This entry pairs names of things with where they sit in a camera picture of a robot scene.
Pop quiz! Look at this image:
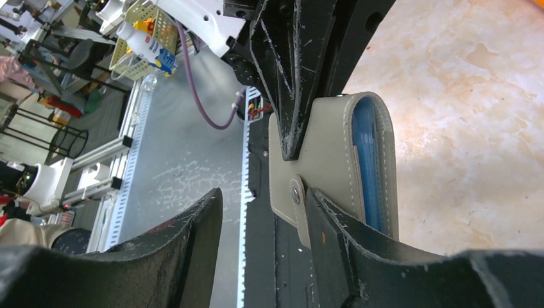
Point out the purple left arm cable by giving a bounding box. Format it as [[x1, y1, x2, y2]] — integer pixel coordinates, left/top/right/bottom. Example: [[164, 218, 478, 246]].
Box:
[[174, 21, 248, 130]]

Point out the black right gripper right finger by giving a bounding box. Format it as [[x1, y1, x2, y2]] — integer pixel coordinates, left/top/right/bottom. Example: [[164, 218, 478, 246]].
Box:
[[306, 189, 543, 307]]

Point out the white spray bottle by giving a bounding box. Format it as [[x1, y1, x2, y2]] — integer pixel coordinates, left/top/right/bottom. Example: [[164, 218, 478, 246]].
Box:
[[116, 22, 178, 76]]

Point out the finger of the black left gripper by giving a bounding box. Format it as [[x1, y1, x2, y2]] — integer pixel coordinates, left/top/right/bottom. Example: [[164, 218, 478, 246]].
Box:
[[323, 0, 395, 97], [250, 1, 337, 161]]

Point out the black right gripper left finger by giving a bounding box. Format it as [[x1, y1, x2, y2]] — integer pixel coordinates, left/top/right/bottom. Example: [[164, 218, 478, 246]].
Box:
[[1, 188, 223, 307]]

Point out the grey leather card holder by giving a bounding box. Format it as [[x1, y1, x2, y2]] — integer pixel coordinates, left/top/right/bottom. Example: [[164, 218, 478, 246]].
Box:
[[268, 92, 399, 247]]

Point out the white slotted cable duct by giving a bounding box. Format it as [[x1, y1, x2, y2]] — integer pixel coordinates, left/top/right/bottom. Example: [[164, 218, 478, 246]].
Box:
[[236, 87, 260, 308]]

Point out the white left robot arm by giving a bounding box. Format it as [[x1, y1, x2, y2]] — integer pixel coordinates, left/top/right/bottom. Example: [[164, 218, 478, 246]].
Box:
[[157, 0, 395, 161]]

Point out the yellow perforated basket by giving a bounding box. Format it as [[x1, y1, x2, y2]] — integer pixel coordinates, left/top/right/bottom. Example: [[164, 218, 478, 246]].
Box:
[[109, 1, 178, 81]]

